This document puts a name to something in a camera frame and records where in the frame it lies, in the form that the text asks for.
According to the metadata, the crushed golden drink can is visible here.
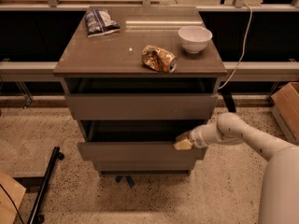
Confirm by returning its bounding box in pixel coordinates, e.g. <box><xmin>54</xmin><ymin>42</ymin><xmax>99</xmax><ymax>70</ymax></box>
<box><xmin>141</xmin><ymin>45</ymin><xmax>177</xmax><ymax>73</ymax></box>

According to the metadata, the white ceramic bowl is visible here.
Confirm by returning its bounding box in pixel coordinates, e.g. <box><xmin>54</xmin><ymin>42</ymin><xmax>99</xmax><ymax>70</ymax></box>
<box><xmin>178</xmin><ymin>26</ymin><xmax>213</xmax><ymax>53</ymax></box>

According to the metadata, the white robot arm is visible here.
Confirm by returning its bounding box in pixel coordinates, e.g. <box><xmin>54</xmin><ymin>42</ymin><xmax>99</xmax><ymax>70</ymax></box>
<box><xmin>174</xmin><ymin>113</ymin><xmax>299</xmax><ymax>224</ymax></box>

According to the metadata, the grey top drawer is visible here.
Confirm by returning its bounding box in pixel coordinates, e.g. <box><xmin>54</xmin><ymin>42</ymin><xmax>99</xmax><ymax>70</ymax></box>
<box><xmin>64</xmin><ymin>77</ymin><xmax>219</xmax><ymax>121</ymax></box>

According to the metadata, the grey drawer cabinet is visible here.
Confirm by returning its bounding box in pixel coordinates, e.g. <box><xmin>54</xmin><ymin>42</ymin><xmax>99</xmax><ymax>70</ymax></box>
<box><xmin>52</xmin><ymin>6</ymin><xmax>228</xmax><ymax>177</ymax></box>

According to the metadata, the metal railing frame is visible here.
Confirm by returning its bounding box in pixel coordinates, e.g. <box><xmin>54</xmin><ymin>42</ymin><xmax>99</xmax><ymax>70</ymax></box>
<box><xmin>0</xmin><ymin>0</ymin><xmax>299</xmax><ymax>84</ymax></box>

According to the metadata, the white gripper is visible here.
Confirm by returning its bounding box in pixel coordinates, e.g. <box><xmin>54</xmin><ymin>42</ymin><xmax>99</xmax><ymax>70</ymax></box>
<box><xmin>174</xmin><ymin>125</ymin><xmax>215</xmax><ymax>150</ymax></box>

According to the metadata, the black metal stand leg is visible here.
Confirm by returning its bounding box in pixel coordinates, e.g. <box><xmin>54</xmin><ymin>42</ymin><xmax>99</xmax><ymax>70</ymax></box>
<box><xmin>15</xmin><ymin>147</ymin><xmax>64</xmax><ymax>224</ymax></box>

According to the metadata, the white cable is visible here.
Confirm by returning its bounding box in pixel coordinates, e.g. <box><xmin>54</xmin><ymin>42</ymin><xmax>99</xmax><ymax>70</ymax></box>
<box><xmin>218</xmin><ymin>4</ymin><xmax>253</xmax><ymax>91</ymax></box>

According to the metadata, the grey drawer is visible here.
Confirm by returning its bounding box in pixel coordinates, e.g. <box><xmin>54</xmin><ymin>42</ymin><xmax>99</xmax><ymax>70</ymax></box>
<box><xmin>93</xmin><ymin>161</ymin><xmax>195</xmax><ymax>172</ymax></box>
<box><xmin>64</xmin><ymin>77</ymin><xmax>219</xmax><ymax>121</ymax></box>
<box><xmin>78</xmin><ymin>120</ymin><xmax>206</xmax><ymax>162</ymax></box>

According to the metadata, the thin black cable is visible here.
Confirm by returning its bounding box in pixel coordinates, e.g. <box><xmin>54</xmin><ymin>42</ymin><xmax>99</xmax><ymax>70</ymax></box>
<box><xmin>0</xmin><ymin>182</ymin><xmax>26</xmax><ymax>224</ymax></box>

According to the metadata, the blue tape floor mark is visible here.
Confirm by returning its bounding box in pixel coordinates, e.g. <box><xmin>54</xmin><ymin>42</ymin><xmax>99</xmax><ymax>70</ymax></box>
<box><xmin>115</xmin><ymin>175</ymin><xmax>135</xmax><ymax>189</ymax></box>

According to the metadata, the grey bottom drawer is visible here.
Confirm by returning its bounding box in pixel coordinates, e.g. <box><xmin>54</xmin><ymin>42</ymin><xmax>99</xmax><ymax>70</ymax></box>
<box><xmin>93</xmin><ymin>161</ymin><xmax>195</xmax><ymax>172</ymax></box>

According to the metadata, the cardboard box right side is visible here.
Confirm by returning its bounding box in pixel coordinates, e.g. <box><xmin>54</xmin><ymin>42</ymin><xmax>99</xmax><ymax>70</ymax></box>
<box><xmin>271</xmin><ymin>82</ymin><xmax>299</xmax><ymax>145</ymax></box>

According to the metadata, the blue white snack bag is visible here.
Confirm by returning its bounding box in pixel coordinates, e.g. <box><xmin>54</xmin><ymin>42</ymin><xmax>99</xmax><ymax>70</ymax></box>
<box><xmin>84</xmin><ymin>8</ymin><xmax>120</xmax><ymax>37</ymax></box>

